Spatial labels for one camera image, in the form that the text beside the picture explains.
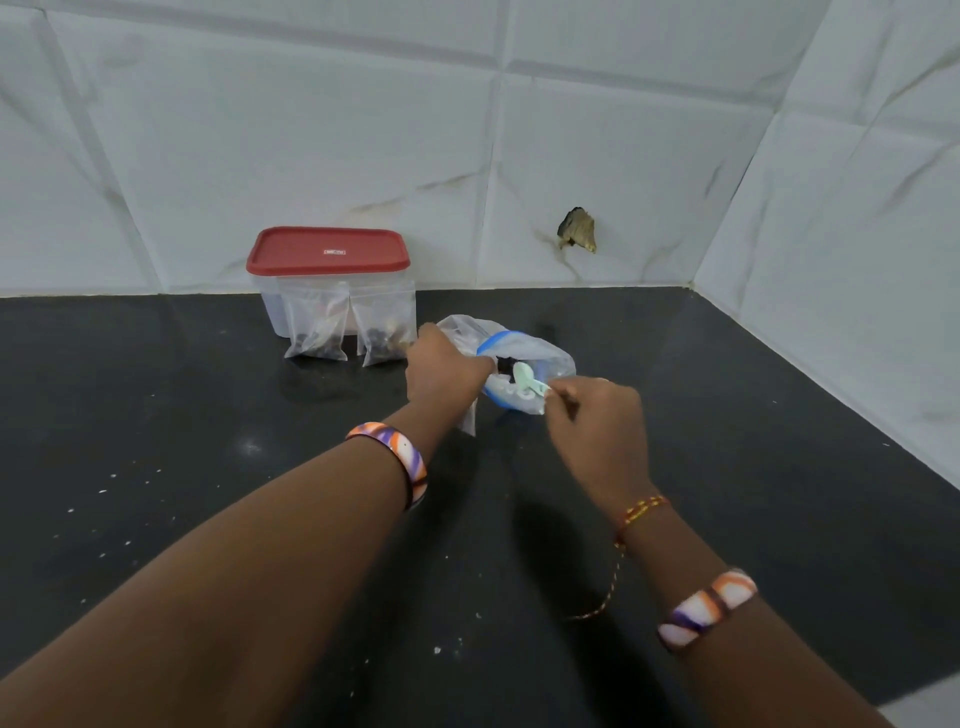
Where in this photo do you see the person's right hand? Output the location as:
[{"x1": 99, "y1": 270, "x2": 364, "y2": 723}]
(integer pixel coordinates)
[{"x1": 543, "y1": 376, "x2": 654, "y2": 519}]

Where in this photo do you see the person's left hand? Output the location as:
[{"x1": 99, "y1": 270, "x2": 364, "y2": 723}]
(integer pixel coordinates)
[{"x1": 404, "y1": 323, "x2": 496, "y2": 433}]

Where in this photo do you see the mint green measuring spoon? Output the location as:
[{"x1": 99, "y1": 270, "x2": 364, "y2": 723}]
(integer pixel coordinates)
[{"x1": 512, "y1": 362, "x2": 553, "y2": 400}]

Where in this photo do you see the large clear blue-zip bag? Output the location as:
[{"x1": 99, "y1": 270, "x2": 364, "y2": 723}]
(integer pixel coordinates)
[{"x1": 436, "y1": 314, "x2": 577, "y2": 416}]

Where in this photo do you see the red-lidded clear plastic container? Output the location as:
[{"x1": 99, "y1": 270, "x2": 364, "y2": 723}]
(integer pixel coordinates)
[{"x1": 251, "y1": 269, "x2": 418, "y2": 339}]

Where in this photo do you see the person's left forearm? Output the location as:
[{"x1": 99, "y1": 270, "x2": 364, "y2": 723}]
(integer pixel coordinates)
[{"x1": 0, "y1": 404, "x2": 459, "y2": 728}]

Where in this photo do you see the person's right forearm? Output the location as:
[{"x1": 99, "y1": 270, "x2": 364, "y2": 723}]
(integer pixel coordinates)
[{"x1": 614, "y1": 509, "x2": 894, "y2": 728}]

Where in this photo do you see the orange purple white bangle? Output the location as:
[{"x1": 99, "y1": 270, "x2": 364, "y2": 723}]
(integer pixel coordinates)
[
  {"x1": 656, "y1": 568, "x2": 760, "y2": 652},
  {"x1": 345, "y1": 421, "x2": 430, "y2": 511}
]

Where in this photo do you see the red yellow thread bracelet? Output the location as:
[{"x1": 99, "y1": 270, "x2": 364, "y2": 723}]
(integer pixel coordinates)
[{"x1": 566, "y1": 495, "x2": 671, "y2": 622}]

